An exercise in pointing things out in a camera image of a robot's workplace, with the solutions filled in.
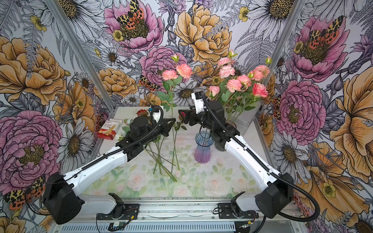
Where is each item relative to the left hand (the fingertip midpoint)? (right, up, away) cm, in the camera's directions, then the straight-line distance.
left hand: (175, 123), depth 75 cm
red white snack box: (-49, -5, +28) cm, 57 cm away
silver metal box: (+37, +4, +3) cm, 38 cm away
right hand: (+5, +5, -3) cm, 8 cm away
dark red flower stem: (-28, +7, +34) cm, 44 cm away
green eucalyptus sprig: (-37, 0, +31) cm, 48 cm away
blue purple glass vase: (+16, -10, +8) cm, 20 cm away
